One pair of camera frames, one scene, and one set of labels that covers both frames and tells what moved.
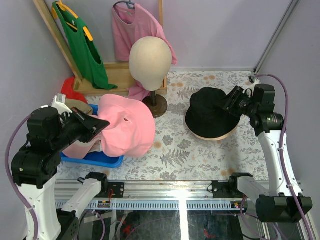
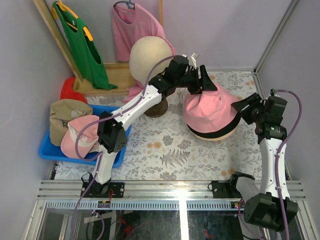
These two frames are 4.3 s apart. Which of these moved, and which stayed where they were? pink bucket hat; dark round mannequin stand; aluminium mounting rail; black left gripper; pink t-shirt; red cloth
Moved: pink bucket hat; black left gripper
Stayed: aluminium mounting rail; red cloth; dark round mannequin stand; pink t-shirt
